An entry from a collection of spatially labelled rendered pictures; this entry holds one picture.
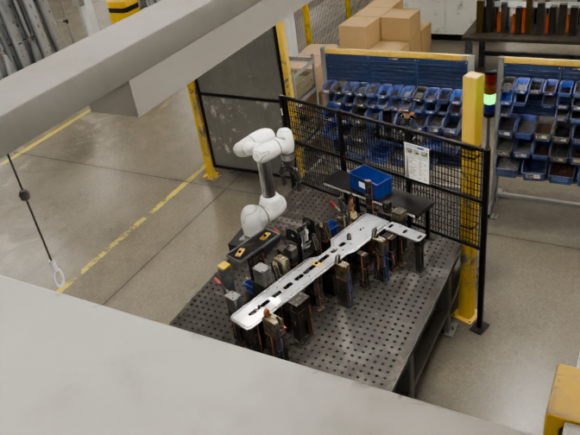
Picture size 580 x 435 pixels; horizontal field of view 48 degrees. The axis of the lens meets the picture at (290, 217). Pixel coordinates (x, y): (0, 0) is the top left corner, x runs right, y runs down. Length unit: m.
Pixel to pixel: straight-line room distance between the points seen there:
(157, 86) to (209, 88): 5.97
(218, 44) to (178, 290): 4.88
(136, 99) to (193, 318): 3.58
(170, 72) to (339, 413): 0.96
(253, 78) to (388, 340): 3.41
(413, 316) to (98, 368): 4.14
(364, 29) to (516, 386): 5.10
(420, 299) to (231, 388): 4.27
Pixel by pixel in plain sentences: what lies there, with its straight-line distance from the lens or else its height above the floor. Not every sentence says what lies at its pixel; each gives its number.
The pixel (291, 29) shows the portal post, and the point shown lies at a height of 1.07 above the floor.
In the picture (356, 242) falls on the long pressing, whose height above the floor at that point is 1.00.
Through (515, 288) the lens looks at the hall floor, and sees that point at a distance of 5.66.
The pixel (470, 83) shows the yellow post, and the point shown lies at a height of 1.96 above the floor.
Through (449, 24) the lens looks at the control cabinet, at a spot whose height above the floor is 0.26.
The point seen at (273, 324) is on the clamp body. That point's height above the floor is 1.05.
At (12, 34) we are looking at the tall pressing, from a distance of 11.61.
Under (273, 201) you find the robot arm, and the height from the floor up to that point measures 1.07.
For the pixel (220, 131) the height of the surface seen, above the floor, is 0.62.
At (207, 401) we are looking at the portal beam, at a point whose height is 3.48.
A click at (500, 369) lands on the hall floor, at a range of 4.99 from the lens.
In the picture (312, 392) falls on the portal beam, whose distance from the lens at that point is 0.17.
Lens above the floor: 3.61
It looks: 33 degrees down
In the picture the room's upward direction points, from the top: 9 degrees counter-clockwise
